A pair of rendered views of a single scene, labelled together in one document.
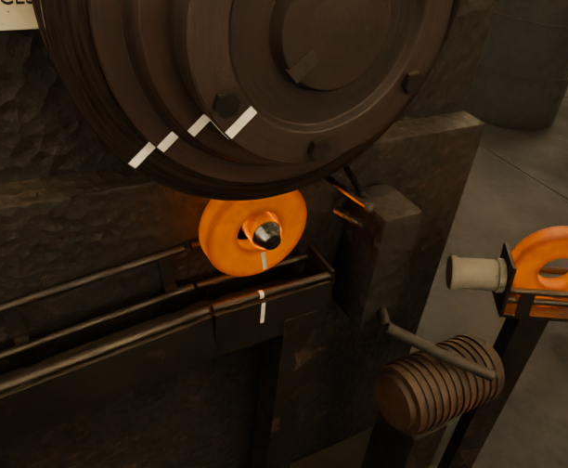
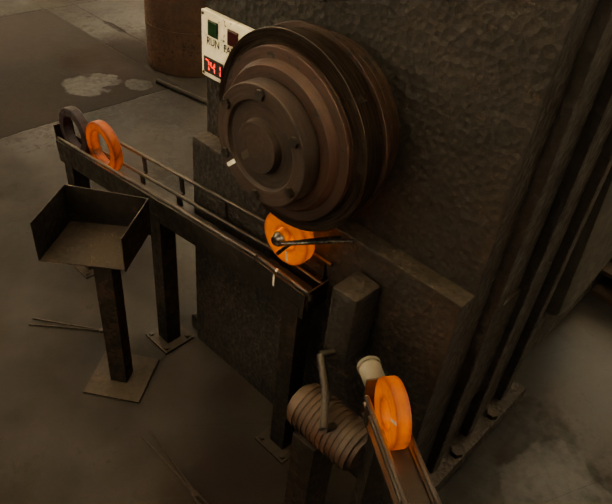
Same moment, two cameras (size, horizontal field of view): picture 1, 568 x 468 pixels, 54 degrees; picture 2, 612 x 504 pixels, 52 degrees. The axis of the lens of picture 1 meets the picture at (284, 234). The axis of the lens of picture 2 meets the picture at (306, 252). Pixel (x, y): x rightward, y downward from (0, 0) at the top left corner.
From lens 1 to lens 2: 1.35 m
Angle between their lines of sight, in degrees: 56
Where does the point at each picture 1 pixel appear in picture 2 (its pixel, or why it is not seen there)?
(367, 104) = (276, 190)
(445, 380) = (314, 409)
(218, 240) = (268, 226)
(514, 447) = not seen: outside the picture
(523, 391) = not seen: outside the picture
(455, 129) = (434, 290)
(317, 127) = (258, 185)
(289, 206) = (297, 236)
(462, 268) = (364, 363)
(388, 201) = (355, 285)
